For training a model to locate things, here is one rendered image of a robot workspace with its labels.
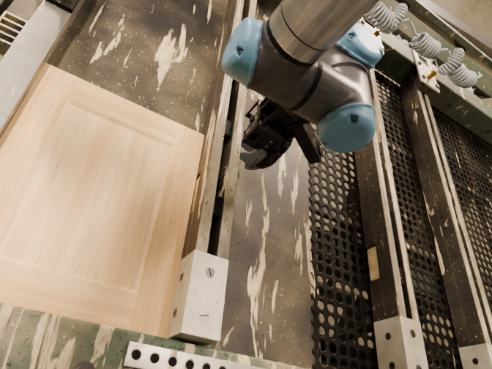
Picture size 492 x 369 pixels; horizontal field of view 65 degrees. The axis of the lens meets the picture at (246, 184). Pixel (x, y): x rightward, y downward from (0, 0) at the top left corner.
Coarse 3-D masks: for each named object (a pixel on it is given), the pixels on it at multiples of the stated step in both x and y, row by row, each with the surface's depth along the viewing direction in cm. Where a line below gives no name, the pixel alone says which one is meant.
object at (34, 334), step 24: (0, 312) 44; (24, 312) 46; (0, 336) 43; (24, 336) 44; (48, 336) 46; (72, 336) 47; (96, 336) 48; (120, 336) 50; (144, 336) 51; (0, 360) 42; (24, 360) 43; (48, 360) 45; (72, 360) 46; (96, 360) 47; (120, 360) 49; (240, 360) 57; (264, 360) 59
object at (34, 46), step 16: (80, 0) 76; (32, 16) 67; (48, 16) 69; (64, 16) 71; (32, 32) 66; (48, 32) 68; (64, 32) 74; (16, 48) 63; (32, 48) 64; (48, 48) 66; (0, 64) 60; (16, 64) 61; (32, 64) 63; (0, 80) 59; (16, 80) 60; (32, 80) 62; (0, 96) 57; (16, 96) 59; (0, 112) 56; (0, 128) 55
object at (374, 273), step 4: (372, 248) 90; (368, 252) 91; (372, 252) 90; (368, 256) 90; (372, 256) 89; (376, 256) 88; (368, 260) 90; (372, 260) 89; (376, 260) 88; (372, 264) 89; (376, 264) 87; (372, 268) 88; (376, 268) 87; (372, 272) 88; (376, 272) 87; (372, 276) 87; (376, 276) 86; (372, 280) 87
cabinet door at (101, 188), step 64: (64, 128) 63; (128, 128) 70; (0, 192) 53; (64, 192) 58; (128, 192) 64; (192, 192) 71; (0, 256) 50; (64, 256) 54; (128, 256) 59; (128, 320) 54
